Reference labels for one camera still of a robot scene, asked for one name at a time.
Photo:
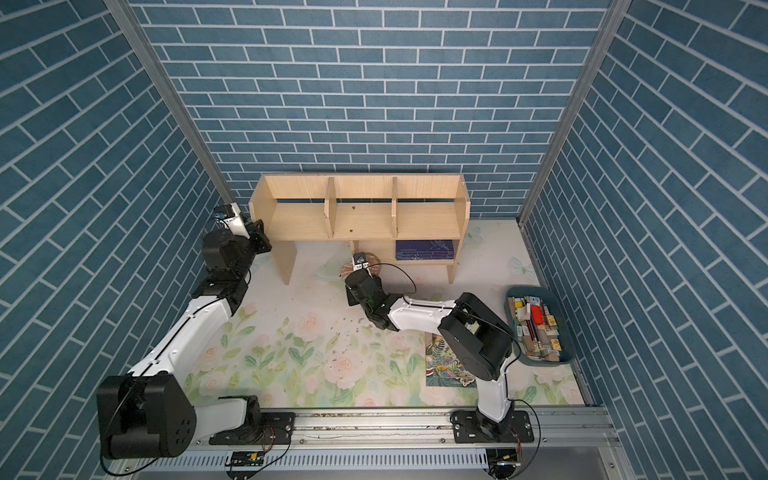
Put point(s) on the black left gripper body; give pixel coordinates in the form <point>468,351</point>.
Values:
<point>259,245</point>

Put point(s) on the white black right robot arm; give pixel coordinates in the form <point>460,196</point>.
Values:
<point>481,341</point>

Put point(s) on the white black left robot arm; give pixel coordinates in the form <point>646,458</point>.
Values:
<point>146,413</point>

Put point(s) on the light wooden bookshelf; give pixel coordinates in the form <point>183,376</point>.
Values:
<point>370,212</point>

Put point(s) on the floral table mat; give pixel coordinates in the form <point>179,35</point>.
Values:
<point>301,345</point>

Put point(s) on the dark blue book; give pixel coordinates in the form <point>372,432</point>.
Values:
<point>424,250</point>

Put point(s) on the small green circuit board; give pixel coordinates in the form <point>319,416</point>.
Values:
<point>245,459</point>

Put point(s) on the colourful children's picture book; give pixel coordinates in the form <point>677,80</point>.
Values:
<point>443,368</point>

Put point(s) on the teal plastic storage bin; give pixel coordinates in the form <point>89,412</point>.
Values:
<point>538,321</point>

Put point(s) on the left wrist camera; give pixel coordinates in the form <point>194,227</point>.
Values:
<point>228,217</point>

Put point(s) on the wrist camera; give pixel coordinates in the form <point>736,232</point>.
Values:
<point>228,217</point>
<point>360,261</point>

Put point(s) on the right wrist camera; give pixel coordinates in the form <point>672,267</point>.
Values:
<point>360,261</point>

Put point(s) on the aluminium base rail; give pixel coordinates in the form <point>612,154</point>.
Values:
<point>546,443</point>

